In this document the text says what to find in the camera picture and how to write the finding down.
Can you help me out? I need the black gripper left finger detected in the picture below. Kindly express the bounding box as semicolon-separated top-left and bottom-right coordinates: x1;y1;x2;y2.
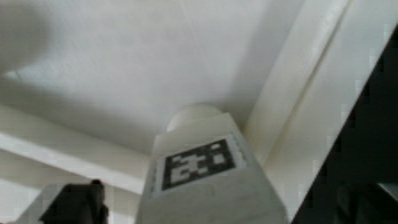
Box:
40;179;109;224

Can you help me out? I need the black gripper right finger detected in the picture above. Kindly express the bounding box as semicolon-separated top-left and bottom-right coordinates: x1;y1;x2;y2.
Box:
308;181;398;224

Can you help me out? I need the white leg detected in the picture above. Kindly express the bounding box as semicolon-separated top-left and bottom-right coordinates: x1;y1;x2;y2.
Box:
136;104;288;224

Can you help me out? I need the white square tabletop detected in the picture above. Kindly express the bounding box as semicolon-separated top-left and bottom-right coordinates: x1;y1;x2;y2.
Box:
0;0;398;224

